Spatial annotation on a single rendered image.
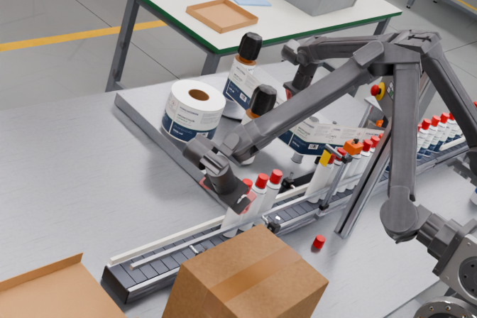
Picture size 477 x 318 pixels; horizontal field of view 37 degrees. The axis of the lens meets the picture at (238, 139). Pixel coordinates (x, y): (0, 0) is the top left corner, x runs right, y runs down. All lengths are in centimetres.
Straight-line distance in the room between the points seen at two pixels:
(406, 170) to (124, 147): 121
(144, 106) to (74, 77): 186
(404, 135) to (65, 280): 97
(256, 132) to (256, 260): 33
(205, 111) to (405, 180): 107
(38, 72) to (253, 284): 298
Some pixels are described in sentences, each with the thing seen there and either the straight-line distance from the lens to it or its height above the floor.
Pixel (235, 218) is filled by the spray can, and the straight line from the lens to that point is 211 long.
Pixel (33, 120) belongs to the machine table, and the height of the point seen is 83.
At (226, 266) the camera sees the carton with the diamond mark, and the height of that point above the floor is 112.
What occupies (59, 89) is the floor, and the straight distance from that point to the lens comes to 431.
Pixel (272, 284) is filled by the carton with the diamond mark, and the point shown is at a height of 112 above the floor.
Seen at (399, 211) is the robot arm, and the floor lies 147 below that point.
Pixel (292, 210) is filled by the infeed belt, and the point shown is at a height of 88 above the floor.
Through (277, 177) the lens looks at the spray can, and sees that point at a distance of 214.
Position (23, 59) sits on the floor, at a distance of 454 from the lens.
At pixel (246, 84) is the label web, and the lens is 272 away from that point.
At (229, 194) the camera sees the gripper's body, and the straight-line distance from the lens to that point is 172.
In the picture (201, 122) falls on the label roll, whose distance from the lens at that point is 246.
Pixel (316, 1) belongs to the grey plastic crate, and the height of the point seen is 90.
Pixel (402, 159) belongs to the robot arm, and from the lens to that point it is 155.
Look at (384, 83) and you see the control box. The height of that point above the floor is 136.
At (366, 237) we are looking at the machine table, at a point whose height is 83.
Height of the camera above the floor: 224
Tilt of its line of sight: 31 degrees down
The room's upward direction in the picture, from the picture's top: 21 degrees clockwise
